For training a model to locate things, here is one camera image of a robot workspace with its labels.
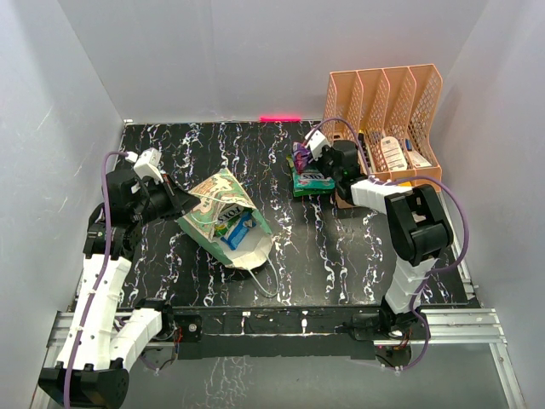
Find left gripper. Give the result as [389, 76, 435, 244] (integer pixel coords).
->
[130, 172, 200, 225]

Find purple snack packet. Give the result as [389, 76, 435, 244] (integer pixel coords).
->
[292, 142, 317, 174]

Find teal Fox's candy bag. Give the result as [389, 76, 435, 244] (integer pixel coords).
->
[291, 168, 335, 197]

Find green paper bag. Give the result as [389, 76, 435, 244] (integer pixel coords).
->
[178, 168, 273, 279]

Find green snack packet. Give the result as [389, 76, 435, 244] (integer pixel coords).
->
[286, 155, 297, 174]

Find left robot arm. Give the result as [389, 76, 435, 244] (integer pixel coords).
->
[38, 169, 200, 408]

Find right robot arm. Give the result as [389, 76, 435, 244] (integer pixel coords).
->
[307, 137, 453, 338]

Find green Fox's packet in bag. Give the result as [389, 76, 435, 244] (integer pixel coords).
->
[214, 204, 250, 237]

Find white label bottle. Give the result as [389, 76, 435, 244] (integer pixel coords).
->
[381, 136, 408, 171]

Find blue snack packet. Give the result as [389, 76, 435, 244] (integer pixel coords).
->
[221, 211, 256, 251]

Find orange file organizer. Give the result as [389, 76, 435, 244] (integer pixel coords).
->
[320, 64, 443, 191]

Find red light strip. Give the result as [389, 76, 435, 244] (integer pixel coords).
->
[259, 113, 301, 123]

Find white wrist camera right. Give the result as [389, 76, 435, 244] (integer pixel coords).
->
[304, 130, 331, 161]

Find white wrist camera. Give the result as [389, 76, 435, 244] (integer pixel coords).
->
[125, 147, 164, 184]
[304, 130, 331, 161]

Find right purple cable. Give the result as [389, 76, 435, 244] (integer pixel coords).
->
[302, 117, 470, 316]

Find purple cable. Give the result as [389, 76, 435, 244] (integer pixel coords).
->
[62, 150, 140, 409]
[302, 117, 470, 316]

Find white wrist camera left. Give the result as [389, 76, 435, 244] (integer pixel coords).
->
[125, 147, 164, 184]

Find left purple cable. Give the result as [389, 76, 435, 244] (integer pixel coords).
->
[62, 150, 140, 409]

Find aluminium frame rail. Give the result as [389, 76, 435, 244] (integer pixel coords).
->
[29, 199, 527, 409]

